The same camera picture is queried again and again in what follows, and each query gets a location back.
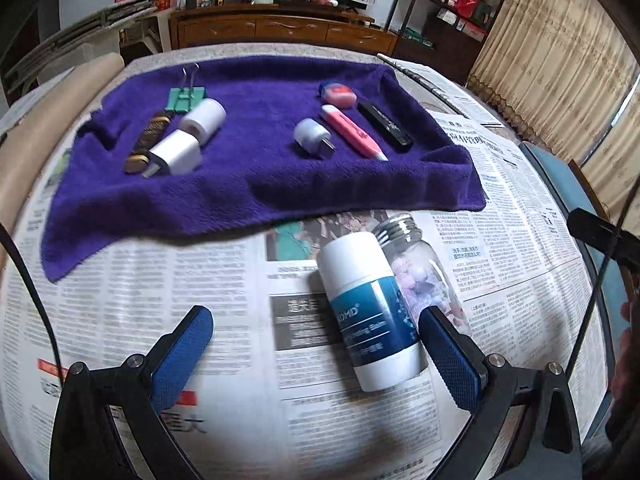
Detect white blue balm bottle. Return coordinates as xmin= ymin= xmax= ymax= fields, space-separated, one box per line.
xmin=317 ymin=232 xmax=425 ymax=392

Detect clear candy bottle silver lid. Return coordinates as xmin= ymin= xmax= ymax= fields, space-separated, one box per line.
xmin=372 ymin=212 xmax=471 ymax=336

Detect white square charger plug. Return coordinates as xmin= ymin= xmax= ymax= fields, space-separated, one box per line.
xmin=142 ymin=129 xmax=202 ymax=179

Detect small white round jar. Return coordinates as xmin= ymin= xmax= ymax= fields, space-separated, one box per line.
xmin=179 ymin=98 xmax=227 ymax=146

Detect grey round usb adapter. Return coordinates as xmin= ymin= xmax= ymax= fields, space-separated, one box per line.
xmin=294 ymin=118 xmax=335 ymax=159

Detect pink highlighter pen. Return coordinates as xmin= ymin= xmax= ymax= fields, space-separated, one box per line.
xmin=320 ymin=104 xmax=388 ymax=162

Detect person's hand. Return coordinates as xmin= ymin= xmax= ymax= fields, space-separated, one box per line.
xmin=605 ymin=300 xmax=639 ymax=441

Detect blue chair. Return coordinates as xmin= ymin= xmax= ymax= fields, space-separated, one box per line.
xmin=519 ymin=140 xmax=637 ymax=441

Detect newspaper sheets on table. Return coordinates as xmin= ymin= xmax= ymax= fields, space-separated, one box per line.
xmin=0 ymin=104 xmax=612 ymax=480

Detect beige patterned curtain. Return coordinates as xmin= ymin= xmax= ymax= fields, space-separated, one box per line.
xmin=468 ymin=0 xmax=639 ymax=233

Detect folded newspaper far side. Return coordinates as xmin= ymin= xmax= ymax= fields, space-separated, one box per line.
xmin=376 ymin=53 xmax=503 ymax=128

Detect brown gold tube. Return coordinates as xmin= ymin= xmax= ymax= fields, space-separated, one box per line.
xmin=124 ymin=110 xmax=174 ymax=174

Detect purple towel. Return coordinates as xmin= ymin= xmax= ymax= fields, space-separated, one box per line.
xmin=40 ymin=55 xmax=486 ymax=281

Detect black rectangular lighter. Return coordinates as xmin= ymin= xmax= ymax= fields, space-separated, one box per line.
xmin=357 ymin=101 xmax=413 ymax=153

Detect green binder clip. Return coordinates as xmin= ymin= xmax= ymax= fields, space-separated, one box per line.
xmin=165 ymin=63 xmax=207 ymax=114

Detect beige sofa armrest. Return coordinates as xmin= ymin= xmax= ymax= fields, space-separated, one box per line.
xmin=1 ymin=53 xmax=124 ymax=232

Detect pink blue eraser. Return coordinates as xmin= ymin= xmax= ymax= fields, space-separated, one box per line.
xmin=318 ymin=81 xmax=358 ymax=110

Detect dark wooden shelf unit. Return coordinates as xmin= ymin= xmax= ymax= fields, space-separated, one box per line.
xmin=385 ymin=0 xmax=504 ymax=84

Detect wooden tv cabinet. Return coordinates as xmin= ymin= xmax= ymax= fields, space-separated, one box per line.
xmin=169 ymin=2 xmax=397 ymax=55

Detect black cable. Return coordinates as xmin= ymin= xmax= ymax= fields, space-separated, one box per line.
xmin=0 ymin=221 xmax=64 ymax=386

